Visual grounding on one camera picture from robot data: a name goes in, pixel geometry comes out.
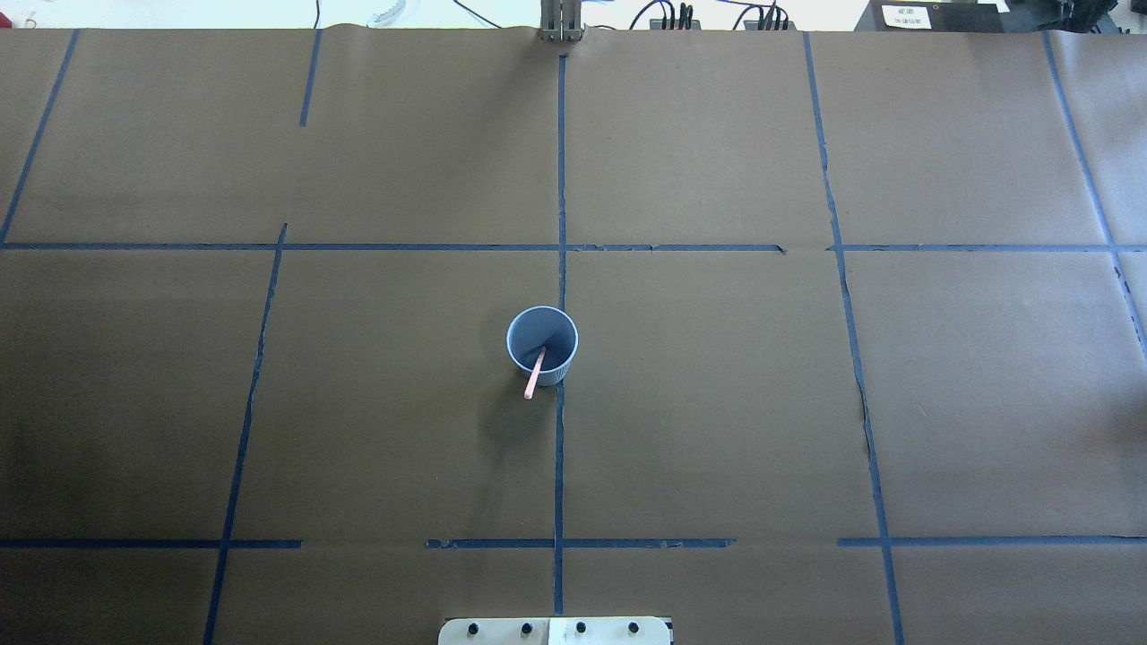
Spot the black box with label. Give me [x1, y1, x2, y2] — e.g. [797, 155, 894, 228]
[853, 1, 1011, 33]

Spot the black power strip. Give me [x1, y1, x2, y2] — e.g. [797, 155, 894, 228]
[630, 1, 701, 31]
[733, 3, 795, 31]

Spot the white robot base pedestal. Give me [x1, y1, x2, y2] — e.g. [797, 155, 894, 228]
[437, 615, 674, 644]

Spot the aluminium frame post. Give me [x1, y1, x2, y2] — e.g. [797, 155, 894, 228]
[538, 0, 585, 42]

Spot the black power strip left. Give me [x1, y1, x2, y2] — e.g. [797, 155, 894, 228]
[630, 1, 701, 31]

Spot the black power strip right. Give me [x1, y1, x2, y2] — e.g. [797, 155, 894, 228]
[733, 3, 795, 31]

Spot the light blue ribbed cup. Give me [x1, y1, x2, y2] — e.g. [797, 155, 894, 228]
[505, 305, 579, 387]

